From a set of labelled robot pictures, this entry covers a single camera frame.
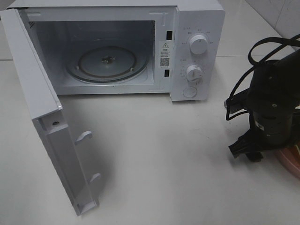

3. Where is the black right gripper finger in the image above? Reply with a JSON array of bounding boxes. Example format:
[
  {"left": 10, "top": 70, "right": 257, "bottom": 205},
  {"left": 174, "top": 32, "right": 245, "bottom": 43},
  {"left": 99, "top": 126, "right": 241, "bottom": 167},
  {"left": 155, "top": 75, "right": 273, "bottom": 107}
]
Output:
[{"left": 246, "top": 152, "right": 263, "bottom": 162}]

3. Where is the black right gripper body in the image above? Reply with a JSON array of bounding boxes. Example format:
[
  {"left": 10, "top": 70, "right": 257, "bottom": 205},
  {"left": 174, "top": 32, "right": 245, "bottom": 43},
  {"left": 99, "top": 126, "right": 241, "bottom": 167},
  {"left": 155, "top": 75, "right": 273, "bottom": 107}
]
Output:
[{"left": 229, "top": 113, "right": 295, "bottom": 157}]

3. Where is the pink round plate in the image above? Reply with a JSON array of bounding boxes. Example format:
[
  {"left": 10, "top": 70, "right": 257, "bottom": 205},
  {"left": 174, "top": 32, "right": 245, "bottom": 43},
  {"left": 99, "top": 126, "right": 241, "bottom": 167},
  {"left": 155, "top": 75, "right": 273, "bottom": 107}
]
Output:
[{"left": 274, "top": 143, "right": 300, "bottom": 179}]

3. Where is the white timer knob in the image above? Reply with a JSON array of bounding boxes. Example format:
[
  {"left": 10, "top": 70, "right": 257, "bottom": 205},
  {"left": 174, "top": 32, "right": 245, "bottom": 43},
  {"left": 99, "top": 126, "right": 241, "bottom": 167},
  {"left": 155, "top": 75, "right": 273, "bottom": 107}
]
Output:
[{"left": 186, "top": 65, "right": 203, "bottom": 83}]

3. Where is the white microwave door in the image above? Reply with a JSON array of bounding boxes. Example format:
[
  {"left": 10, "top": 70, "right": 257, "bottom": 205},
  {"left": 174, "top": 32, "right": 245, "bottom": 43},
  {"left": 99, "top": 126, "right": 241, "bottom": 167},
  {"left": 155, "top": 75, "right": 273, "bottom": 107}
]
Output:
[{"left": 0, "top": 9, "right": 98, "bottom": 215}]

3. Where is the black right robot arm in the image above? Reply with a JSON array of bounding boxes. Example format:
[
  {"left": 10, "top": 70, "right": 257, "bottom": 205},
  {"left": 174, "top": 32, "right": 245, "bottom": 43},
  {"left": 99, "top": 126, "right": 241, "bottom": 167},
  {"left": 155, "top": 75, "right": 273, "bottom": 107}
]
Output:
[{"left": 224, "top": 51, "right": 300, "bottom": 162}]

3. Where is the round door release button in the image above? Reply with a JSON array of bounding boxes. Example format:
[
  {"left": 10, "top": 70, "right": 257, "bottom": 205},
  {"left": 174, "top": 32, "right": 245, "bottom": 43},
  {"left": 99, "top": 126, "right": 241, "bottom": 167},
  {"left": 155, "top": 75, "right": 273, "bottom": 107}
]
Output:
[{"left": 183, "top": 87, "right": 197, "bottom": 98}]

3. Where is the white upper power knob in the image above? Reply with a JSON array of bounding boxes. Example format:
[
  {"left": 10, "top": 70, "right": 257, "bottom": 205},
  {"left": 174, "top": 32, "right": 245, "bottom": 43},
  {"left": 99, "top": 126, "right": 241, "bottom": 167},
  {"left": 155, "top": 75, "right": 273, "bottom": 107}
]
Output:
[{"left": 189, "top": 33, "right": 208, "bottom": 55}]

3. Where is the white microwave oven body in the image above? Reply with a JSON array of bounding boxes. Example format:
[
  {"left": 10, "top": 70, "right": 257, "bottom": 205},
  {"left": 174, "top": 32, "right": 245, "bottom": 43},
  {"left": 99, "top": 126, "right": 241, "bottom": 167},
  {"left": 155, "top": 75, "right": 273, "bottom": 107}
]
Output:
[{"left": 6, "top": 0, "right": 225, "bottom": 101}]

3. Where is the white warning label sticker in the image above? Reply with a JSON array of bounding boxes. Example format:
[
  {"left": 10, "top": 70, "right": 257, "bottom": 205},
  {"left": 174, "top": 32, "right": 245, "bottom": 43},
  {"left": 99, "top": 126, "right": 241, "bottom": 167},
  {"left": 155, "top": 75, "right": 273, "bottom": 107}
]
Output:
[{"left": 158, "top": 40, "right": 173, "bottom": 68}]

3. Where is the glass microwave turntable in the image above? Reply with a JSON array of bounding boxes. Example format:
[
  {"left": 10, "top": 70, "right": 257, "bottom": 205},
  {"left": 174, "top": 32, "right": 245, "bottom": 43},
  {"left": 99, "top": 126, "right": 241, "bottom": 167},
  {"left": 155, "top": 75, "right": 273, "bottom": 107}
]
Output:
[{"left": 66, "top": 39, "right": 151, "bottom": 83}]

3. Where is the black camera cable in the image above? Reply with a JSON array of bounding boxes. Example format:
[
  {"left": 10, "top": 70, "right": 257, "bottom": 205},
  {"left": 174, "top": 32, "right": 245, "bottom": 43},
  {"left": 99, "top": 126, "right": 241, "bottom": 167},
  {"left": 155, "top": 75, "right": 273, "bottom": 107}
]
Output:
[{"left": 224, "top": 34, "right": 300, "bottom": 121}]

